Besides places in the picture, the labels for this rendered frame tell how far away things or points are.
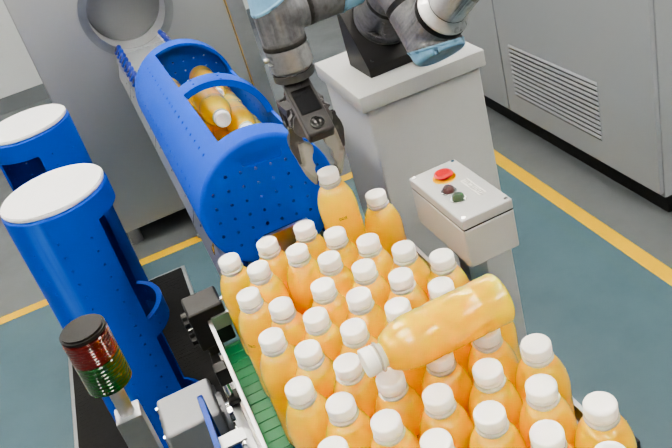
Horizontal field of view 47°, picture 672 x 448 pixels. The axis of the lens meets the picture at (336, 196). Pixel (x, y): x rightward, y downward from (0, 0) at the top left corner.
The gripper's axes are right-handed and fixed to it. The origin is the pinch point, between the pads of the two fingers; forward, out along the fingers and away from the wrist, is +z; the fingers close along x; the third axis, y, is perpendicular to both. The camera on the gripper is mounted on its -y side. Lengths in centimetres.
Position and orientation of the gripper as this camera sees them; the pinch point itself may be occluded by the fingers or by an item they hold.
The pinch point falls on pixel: (327, 174)
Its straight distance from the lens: 138.5
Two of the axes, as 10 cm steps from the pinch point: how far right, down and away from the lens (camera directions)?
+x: -9.0, 3.9, -2.0
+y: -3.6, -3.9, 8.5
